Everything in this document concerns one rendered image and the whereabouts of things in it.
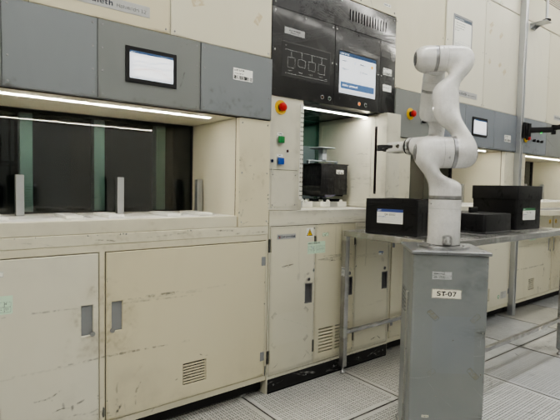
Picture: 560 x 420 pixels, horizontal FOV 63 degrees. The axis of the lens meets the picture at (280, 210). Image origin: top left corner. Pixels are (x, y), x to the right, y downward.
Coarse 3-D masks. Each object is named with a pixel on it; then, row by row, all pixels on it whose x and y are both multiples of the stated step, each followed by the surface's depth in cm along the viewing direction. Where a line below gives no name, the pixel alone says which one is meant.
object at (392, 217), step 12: (372, 204) 223; (384, 204) 219; (396, 204) 215; (408, 204) 211; (420, 204) 210; (372, 216) 224; (384, 216) 219; (396, 216) 215; (408, 216) 211; (420, 216) 211; (372, 228) 224; (384, 228) 219; (396, 228) 215; (408, 228) 211; (420, 228) 211
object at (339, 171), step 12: (324, 156) 268; (312, 168) 261; (324, 168) 257; (336, 168) 263; (312, 180) 261; (324, 180) 257; (336, 180) 263; (312, 192) 264; (324, 192) 258; (336, 192) 264
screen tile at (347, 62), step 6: (342, 60) 234; (348, 60) 236; (348, 66) 236; (354, 66) 239; (342, 72) 234; (348, 72) 237; (354, 72) 239; (342, 78) 234; (348, 78) 237; (354, 78) 240
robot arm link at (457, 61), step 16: (448, 48) 177; (464, 48) 176; (448, 64) 178; (464, 64) 175; (448, 80) 175; (432, 96) 178; (448, 96) 173; (448, 112) 172; (448, 128) 176; (464, 128) 170; (464, 144) 168; (464, 160) 169
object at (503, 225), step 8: (472, 208) 247; (464, 216) 237; (472, 216) 233; (480, 216) 230; (488, 216) 230; (496, 216) 235; (504, 216) 241; (464, 224) 237; (472, 224) 234; (480, 224) 230; (488, 224) 231; (496, 224) 236; (504, 224) 241; (472, 232) 233; (480, 232) 230; (488, 232) 231; (496, 232) 235
